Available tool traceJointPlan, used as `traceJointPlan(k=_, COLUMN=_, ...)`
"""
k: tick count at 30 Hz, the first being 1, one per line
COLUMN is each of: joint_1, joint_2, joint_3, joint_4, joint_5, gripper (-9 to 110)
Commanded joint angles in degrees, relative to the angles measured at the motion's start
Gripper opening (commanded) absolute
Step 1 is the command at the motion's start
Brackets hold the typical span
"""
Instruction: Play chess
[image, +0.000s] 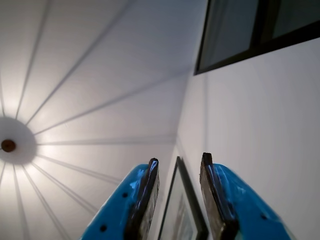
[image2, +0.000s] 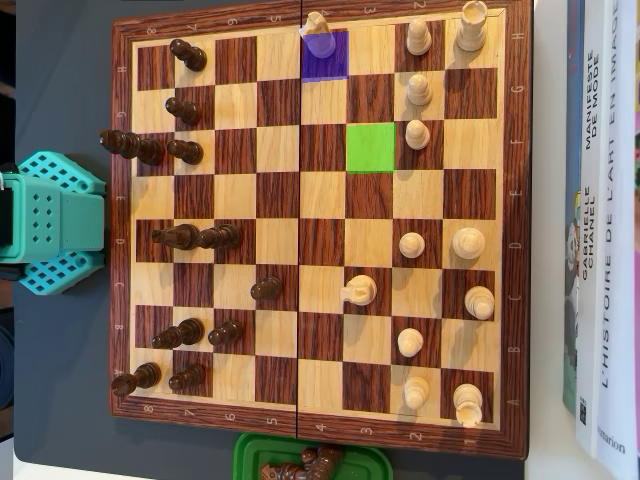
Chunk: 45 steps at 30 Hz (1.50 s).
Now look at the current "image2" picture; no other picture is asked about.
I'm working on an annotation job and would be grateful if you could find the white chess knight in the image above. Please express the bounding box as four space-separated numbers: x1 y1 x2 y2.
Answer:
298 10 337 60
340 274 378 307

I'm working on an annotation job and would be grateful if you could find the dark brown chess rook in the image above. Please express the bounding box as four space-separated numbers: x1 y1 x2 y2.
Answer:
110 361 163 399

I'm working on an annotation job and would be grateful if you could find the dark brown chess piece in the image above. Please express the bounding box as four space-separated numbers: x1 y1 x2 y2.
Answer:
258 462 307 480
299 445 346 477

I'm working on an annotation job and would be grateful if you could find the dark brown chess bishop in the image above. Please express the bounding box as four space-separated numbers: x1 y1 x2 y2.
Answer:
98 128 166 167
195 223 244 251

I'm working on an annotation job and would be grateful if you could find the white Gabrielle Chanel book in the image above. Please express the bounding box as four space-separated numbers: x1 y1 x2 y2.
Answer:
573 0 617 459

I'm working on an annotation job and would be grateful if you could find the white chess rook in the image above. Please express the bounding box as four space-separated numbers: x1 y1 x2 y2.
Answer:
454 0 489 53
452 382 485 429

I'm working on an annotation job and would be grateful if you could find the white chess queen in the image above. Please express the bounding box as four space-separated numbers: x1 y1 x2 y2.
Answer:
451 227 487 261

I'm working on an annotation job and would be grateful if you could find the dark brown chess knight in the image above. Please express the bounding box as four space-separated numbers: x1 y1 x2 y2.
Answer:
150 317 206 350

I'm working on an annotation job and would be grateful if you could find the wooden folding chessboard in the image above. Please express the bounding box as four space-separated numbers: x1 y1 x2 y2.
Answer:
108 0 532 461

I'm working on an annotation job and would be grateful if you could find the white chess bishop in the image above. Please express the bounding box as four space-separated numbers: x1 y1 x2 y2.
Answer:
463 285 496 322

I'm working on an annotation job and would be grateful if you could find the white chess pawn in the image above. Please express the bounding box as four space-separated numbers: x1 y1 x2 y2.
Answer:
404 118 432 151
405 73 434 107
404 18 433 57
397 327 425 358
398 231 427 260
402 375 431 409

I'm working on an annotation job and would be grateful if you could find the black table mat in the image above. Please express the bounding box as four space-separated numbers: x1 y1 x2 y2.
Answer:
12 0 535 480

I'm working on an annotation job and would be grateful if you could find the green plastic tray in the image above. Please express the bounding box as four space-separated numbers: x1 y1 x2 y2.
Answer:
232 432 394 480

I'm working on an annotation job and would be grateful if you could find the dark brown chess pawn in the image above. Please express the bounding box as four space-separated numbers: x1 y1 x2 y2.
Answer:
167 363 207 393
249 275 284 303
207 319 245 348
164 96 203 126
166 139 205 166
168 38 208 73

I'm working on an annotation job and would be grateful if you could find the thin blue illustrated book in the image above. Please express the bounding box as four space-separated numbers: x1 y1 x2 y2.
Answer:
562 0 586 416

